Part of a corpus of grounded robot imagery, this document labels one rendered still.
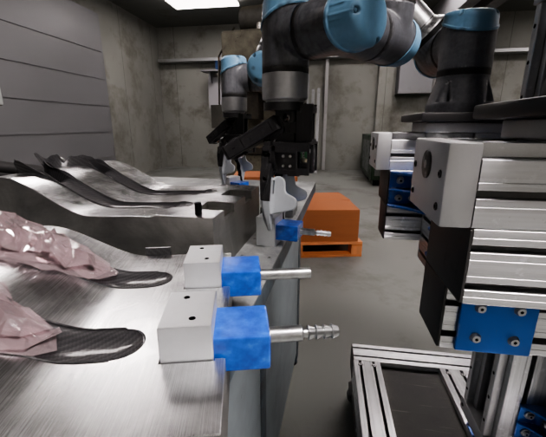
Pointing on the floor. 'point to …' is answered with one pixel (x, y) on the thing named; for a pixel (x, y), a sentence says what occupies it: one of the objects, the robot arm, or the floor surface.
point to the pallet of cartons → (348, 227)
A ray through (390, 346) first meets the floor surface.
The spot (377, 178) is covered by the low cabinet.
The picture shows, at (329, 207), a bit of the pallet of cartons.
